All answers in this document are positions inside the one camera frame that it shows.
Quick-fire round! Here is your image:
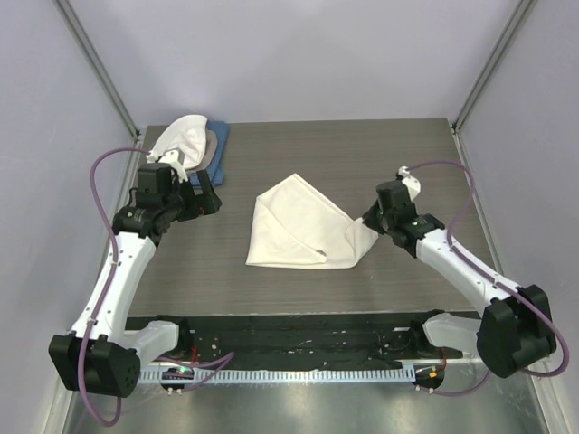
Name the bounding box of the white cloth napkin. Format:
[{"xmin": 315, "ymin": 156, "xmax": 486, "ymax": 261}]
[{"xmin": 245, "ymin": 174, "xmax": 378, "ymax": 269}]

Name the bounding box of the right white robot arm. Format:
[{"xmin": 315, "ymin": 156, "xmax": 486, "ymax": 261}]
[{"xmin": 363, "ymin": 179, "xmax": 557, "ymax": 378}]

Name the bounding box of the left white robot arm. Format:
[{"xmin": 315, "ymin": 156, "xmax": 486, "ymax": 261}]
[{"xmin": 49, "ymin": 163, "xmax": 222, "ymax": 398}]

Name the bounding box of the blue checkered cloth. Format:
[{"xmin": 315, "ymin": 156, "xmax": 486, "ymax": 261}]
[{"xmin": 205, "ymin": 120, "xmax": 230, "ymax": 186}]

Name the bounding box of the grey cloth in pile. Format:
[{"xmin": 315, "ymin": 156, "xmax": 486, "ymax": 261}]
[{"xmin": 195, "ymin": 129, "xmax": 218, "ymax": 171}]

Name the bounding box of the white folded cloth on pile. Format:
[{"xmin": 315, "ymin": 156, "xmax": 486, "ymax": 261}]
[{"xmin": 149, "ymin": 114, "xmax": 209, "ymax": 170}]

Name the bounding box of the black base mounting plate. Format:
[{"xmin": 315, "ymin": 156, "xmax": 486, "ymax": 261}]
[{"xmin": 166, "ymin": 313, "xmax": 463, "ymax": 372}]

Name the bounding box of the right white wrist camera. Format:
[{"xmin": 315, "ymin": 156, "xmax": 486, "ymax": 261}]
[{"xmin": 396, "ymin": 165, "xmax": 422, "ymax": 202}]

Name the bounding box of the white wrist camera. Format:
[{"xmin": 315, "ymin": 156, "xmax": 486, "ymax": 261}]
[
  {"xmin": 396, "ymin": 165, "xmax": 422, "ymax": 202},
  {"xmin": 147, "ymin": 148, "xmax": 188, "ymax": 183}
]

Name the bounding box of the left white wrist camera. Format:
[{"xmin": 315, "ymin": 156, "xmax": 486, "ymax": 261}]
[{"xmin": 147, "ymin": 148, "xmax": 188, "ymax": 183}]

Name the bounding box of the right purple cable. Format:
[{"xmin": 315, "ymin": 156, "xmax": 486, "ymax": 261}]
[{"xmin": 397, "ymin": 160, "xmax": 572, "ymax": 398}]

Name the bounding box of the purple cable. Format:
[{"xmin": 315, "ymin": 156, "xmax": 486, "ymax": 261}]
[
  {"xmin": 79, "ymin": 146, "xmax": 236, "ymax": 427},
  {"xmin": 397, "ymin": 160, "xmax": 572, "ymax": 398}
]

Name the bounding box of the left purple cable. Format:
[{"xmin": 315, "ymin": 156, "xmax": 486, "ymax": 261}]
[{"xmin": 79, "ymin": 146, "xmax": 236, "ymax": 427}]

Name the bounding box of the white slotted cable duct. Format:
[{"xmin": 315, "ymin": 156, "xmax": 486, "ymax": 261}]
[{"xmin": 138, "ymin": 365, "xmax": 415, "ymax": 385}]

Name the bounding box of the left aluminium frame post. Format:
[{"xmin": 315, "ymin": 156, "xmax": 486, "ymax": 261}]
[{"xmin": 53, "ymin": 0, "xmax": 140, "ymax": 141}]

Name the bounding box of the aluminium frame post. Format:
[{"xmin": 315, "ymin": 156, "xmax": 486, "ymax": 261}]
[
  {"xmin": 53, "ymin": 0, "xmax": 140, "ymax": 141},
  {"xmin": 451, "ymin": 0, "xmax": 537, "ymax": 133}
]

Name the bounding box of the right aluminium frame post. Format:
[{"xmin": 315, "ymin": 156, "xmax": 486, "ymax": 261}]
[{"xmin": 451, "ymin": 0, "xmax": 537, "ymax": 133}]

